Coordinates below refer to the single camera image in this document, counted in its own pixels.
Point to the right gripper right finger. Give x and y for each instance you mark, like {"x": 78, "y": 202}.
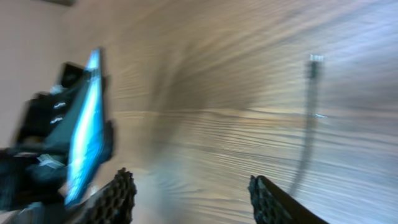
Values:
{"x": 271, "y": 205}

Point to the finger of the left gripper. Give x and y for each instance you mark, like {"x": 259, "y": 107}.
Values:
{"x": 109, "y": 125}

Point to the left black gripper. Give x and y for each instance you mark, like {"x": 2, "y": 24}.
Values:
{"x": 30, "y": 183}

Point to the blue Galaxy smartphone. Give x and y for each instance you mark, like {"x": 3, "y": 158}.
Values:
{"x": 87, "y": 141}

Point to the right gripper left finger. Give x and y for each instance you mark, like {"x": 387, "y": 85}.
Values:
{"x": 113, "y": 204}

